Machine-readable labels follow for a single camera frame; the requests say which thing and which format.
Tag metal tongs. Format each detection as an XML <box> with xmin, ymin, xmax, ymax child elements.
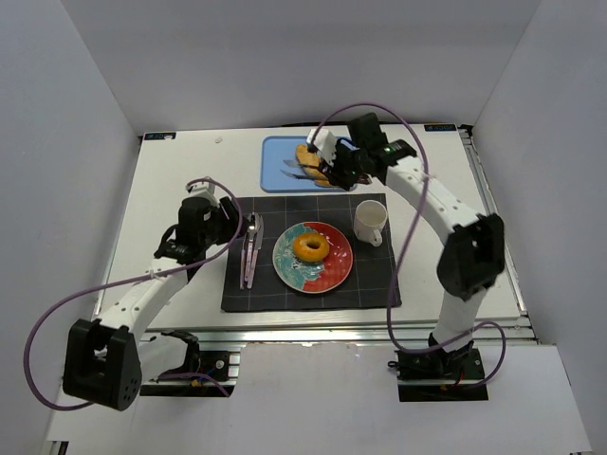
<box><xmin>282</xmin><ymin>157</ymin><xmax>328</xmax><ymax>182</ymax></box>

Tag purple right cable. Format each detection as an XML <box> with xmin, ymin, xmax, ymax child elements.
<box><xmin>311</xmin><ymin>102</ymin><xmax>507</xmax><ymax>391</ymax></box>

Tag oval bread roll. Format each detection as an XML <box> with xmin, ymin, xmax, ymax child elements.
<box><xmin>296</xmin><ymin>144</ymin><xmax>320</xmax><ymax>172</ymax></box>

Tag purple cable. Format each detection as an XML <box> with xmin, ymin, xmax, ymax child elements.
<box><xmin>311</xmin><ymin>102</ymin><xmax>507</xmax><ymax>391</ymax></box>
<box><xmin>24</xmin><ymin>175</ymin><xmax>244</xmax><ymax>410</ymax></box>

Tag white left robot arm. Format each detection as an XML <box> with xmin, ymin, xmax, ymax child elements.
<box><xmin>63</xmin><ymin>196</ymin><xmax>246</xmax><ymax>410</ymax></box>

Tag pink handled fork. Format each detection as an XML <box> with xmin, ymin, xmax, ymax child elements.
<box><xmin>239</xmin><ymin>218</ymin><xmax>255</xmax><ymax>290</ymax></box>

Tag glazed ring donut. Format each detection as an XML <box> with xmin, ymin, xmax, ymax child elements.
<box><xmin>293</xmin><ymin>232</ymin><xmax>330</xmax><ymax>263</ymax></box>

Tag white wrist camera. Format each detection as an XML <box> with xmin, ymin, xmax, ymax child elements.
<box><xmin>306</xmin><ymin>128</ymin><xmax>337</xmax><ymax>166</ymax></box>
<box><xmin>186</xmin><ymin>179</ymin><xmax>217</xmax><ymax>206</ymax></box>

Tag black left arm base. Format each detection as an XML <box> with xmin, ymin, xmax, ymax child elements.
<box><xmin>139</xmin><ymin>330</ymin><xmax>239</xmax><ymax>398</ymax></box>

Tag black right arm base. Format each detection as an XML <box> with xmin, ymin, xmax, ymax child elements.
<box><xmin>387</xmin><ymin>348</ymin><xmax>488</xmax><ymax>403</ymax></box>

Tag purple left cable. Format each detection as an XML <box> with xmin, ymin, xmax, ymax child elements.
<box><xmin>24</xmin><ymin>175</ymin><xmax>244</xmax><ymax>410</ymax></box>

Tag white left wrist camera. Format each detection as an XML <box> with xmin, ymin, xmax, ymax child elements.
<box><xmin>186</xmin><ymin>179</ymin><xmax>217</xmax><ymax>206</ymax></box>

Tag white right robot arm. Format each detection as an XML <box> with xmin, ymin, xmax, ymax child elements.
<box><xmin>306</xmin><ymin>113</ymin><xmax>506</xmax><ymax>355</ymax></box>

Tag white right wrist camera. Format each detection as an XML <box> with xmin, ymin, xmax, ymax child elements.
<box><xmin>306</xmin><ymin>128</ymin><xmax>337</xmax><ymax>166</ymax></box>

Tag pink handled spoon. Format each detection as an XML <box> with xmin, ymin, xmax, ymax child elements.
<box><xmin>245</xmin><ymin>212</ymin><xmax>265</xmax><ymax>289</ymax></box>

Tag white ceramic mug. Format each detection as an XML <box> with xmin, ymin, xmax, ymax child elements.
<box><xmin>353</xmin><ymin>200</ymin><xmax>388</xmax><ymax>247</ymax></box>

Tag blue plastic tray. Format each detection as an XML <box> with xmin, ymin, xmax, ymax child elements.
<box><xmin>260</xmin><ymin>136</ymin><xmax>342</xmax><ymax>193</ymax></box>

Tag teal and red plate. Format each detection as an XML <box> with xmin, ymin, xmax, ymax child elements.
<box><xmin>271</xmin><ymin>222</ymin><xmax>354</xmax><ymax>294</ymax></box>

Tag golden croissant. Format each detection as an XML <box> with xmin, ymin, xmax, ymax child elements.
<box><xmin>314</xmin><ymin>178</ymin><xmax>333</xmax><ymax>188</ymax></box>

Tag black grid placemat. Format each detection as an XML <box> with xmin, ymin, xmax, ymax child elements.
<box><xmin>221</xmin><ymin>193</ymin><xmax>395</xmax><ymax>313</ymax></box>

